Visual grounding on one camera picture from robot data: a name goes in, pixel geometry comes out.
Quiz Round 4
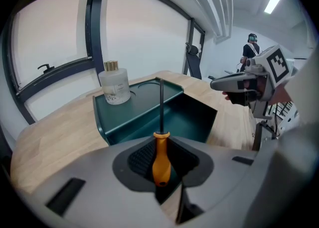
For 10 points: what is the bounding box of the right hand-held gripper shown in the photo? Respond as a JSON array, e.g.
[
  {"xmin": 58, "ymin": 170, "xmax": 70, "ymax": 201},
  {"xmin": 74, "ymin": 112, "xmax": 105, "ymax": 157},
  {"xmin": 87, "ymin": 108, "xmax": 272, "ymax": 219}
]
[{"xmin": 209, "ymin": 45, "xmax": 293, "ymax": 119}]

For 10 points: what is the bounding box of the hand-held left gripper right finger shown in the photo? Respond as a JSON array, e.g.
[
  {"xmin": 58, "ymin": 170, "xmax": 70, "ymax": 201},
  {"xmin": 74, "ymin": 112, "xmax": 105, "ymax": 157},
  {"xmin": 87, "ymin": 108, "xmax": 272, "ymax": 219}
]
[{"xmin": 167, "ymin": 135, "xmax": 282, "ymax": 228}]

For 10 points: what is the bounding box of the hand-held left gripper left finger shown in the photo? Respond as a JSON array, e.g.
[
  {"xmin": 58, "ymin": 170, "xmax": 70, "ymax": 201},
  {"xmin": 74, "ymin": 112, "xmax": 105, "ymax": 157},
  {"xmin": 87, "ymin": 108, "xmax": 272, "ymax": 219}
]
[{"xmin": 21, "ymin": 135, "xmax": 175, "ymax": 228}]

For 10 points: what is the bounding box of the dark green tray box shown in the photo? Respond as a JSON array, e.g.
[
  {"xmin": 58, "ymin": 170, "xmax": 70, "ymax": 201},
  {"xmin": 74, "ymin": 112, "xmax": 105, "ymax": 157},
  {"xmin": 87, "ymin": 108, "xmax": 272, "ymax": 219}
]
[{"xmin": 107, "ymin": 92, "xmax": 218, "ymax": 205}]

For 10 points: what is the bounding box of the orange handle screwdriver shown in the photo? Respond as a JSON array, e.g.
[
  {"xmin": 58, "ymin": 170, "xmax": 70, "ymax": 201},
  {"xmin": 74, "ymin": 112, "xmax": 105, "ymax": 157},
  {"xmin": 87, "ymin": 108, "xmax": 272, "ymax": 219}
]
[{"xmin": 151, "ymin": 78, "xmax": 172, "ymax": 188}]

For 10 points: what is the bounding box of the person's right forearm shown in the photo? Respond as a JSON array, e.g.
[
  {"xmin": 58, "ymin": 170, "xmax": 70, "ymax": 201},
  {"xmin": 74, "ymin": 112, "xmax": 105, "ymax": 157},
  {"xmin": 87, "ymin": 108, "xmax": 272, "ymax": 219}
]
[{"xmin": 268, "ymin": 82, "xmax": 298, "ymax": 107}]

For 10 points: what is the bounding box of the person's right hand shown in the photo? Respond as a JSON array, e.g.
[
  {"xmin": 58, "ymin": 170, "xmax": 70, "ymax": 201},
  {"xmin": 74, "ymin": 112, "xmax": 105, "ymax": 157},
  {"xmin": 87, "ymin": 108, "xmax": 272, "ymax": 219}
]
[{"xmin": 222, "ymin": 91, "xmax": 251, "ymax": 106}]

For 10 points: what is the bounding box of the black office chair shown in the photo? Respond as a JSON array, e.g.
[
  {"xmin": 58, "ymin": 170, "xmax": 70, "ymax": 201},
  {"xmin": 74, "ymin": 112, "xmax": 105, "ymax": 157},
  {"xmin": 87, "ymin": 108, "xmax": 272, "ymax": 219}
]
[{"xmin": 184, "ymin": 42, "xmax": 203, "ymax": 80}]

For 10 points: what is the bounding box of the person's white shirt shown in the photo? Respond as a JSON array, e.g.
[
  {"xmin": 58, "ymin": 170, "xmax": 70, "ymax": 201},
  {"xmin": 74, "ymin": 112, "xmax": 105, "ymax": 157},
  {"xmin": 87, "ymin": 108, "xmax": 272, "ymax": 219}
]
[{"xmin": 284, "ymin": 45, "xmax": 319, "ymax": 133}]

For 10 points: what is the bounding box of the white ceiling pipe bundle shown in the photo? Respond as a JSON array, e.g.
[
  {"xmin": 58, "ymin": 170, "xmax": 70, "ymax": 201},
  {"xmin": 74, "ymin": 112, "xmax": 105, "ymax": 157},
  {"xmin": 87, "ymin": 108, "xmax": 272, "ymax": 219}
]
[{"xmin": 171, "ymin": 0, "xmax": 238, "ymax": 44}]

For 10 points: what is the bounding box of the glass bottle with gold cap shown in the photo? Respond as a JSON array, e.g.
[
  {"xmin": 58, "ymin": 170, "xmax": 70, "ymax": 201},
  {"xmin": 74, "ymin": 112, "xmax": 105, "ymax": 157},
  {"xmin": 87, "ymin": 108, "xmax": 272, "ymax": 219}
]
[{"xmin": 98, "ymin": 60, "xmax": 132, "ymax": 106}]

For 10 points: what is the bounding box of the black window handle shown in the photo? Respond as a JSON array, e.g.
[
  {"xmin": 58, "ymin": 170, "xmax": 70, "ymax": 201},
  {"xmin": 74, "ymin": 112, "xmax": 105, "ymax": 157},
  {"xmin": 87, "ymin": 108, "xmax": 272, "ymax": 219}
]
[{"xmin": 37, "ymin": 63, "xmax": 55, "ymax": 74}]

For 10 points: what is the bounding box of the black window frame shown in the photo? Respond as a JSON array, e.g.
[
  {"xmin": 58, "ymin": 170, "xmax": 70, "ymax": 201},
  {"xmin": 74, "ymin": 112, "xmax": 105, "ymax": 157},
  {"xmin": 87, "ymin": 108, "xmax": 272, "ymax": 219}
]
[{"xmin": 0, "ymin": 0, "xmax": 206, "ymax": 126}]

